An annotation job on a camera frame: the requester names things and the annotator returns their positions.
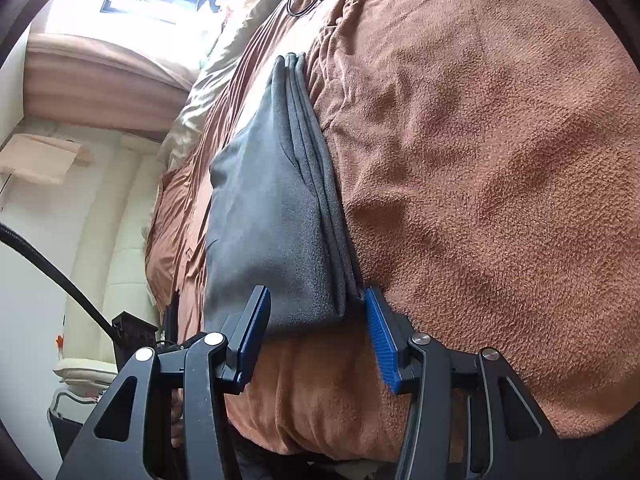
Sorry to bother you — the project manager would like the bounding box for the pink curtain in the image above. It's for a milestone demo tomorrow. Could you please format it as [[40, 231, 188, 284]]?
[[25, 32, 191, 133]]

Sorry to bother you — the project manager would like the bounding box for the beige duvet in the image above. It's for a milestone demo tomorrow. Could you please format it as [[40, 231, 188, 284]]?
[[160, 0, 321, 171]]

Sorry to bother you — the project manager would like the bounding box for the orange-brown blanket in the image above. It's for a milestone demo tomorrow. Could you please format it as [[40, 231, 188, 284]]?
[[145, 0, 640, 466]]

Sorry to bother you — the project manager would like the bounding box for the grey t-shirt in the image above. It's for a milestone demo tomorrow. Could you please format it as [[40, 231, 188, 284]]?
[[204, 52, 363, 338]]

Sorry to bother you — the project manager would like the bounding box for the black garment with paw print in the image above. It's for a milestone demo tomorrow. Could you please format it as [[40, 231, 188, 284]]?
[[164, 287, 182, 343]]

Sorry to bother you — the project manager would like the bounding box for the cream padded headboard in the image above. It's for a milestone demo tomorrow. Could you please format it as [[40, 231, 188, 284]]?
[[52, 152, 173, 396]]

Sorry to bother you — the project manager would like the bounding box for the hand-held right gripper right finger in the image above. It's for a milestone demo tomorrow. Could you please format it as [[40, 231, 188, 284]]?
[[365, 287, 571, 480]]

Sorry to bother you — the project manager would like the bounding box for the beige hanging cloth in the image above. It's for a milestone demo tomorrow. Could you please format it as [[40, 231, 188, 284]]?
[[0, 132, 93, 186]]

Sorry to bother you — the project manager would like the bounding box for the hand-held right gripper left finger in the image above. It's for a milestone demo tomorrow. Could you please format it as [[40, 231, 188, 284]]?
[[55, 286, 272, 480]]

